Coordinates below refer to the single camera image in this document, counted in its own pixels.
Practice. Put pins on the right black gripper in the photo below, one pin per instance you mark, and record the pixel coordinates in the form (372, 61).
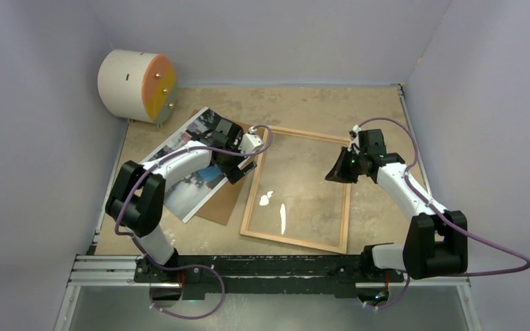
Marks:
(338, 173)

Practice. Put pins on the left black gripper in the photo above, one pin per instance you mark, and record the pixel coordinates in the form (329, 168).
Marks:
(234, 172)

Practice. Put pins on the wooden picture frame with glass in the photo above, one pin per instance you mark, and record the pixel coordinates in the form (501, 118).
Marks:
(290, 200)

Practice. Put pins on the glossy printed photo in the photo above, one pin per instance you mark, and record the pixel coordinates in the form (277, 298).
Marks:
(187, 196)

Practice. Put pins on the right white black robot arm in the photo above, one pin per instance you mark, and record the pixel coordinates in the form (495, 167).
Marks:
(433, 247)

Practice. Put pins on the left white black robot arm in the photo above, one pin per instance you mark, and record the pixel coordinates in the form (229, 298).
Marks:
(136, 199)

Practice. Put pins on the brown cardboard backing board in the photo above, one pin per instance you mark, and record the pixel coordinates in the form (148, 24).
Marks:
(212, 197)

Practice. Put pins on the white cylindrical drum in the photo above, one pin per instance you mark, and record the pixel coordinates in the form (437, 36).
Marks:
(138, 86)

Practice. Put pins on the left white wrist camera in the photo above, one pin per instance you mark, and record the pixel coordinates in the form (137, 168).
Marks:
(251, 142)

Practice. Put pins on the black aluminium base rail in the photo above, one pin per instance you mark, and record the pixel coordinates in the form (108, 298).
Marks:
(341, 276)

